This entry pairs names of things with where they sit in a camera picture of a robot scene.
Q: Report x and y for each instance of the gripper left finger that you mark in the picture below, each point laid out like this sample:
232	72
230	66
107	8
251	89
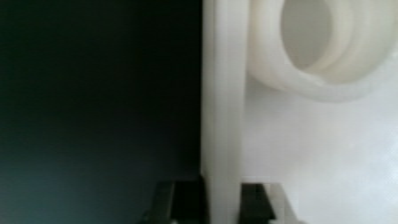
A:
177	205

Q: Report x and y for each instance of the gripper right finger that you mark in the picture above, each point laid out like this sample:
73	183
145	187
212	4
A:
257	211

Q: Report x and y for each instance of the white square tabletop tray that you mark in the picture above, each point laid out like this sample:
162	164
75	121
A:
301	109

